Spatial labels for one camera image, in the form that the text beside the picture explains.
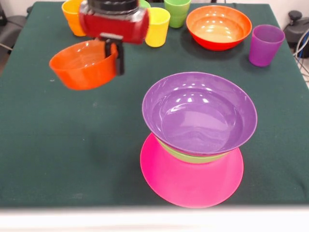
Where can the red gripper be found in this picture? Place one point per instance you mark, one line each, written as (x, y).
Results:
(113, 26)

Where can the small red-orange plastic bowl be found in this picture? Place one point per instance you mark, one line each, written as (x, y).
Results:
(84, 72)

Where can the purple plastic bowl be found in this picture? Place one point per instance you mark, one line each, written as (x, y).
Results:
(200, 116)

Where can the large green plastic bowl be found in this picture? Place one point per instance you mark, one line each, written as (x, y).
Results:
(193, 159)

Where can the pink plastic bowl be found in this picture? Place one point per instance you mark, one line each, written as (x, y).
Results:
(193, 183)

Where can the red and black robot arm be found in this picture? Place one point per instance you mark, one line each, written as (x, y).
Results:
(111, 3)

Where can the yellow plastic cup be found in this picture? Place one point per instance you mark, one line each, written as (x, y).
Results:
(158, 29)

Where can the orange plastic cup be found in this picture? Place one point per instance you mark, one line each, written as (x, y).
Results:
(72, 17)

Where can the small green plastic bowl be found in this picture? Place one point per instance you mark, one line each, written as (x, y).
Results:
(145, 3)

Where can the green plastic cup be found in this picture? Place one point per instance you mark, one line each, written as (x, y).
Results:
(179, 14)

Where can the grey office chair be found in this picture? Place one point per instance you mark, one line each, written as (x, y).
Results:
(12, 29)

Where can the large red-orange plastic bowl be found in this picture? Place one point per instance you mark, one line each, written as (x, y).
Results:
(218, 29)

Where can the dark green tablecloth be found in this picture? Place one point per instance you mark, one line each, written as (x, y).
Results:
(72, 157)

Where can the purple plastic cup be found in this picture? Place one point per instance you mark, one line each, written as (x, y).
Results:
(265, 46)

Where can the black chair base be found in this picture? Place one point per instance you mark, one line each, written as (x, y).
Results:
(295, 29)

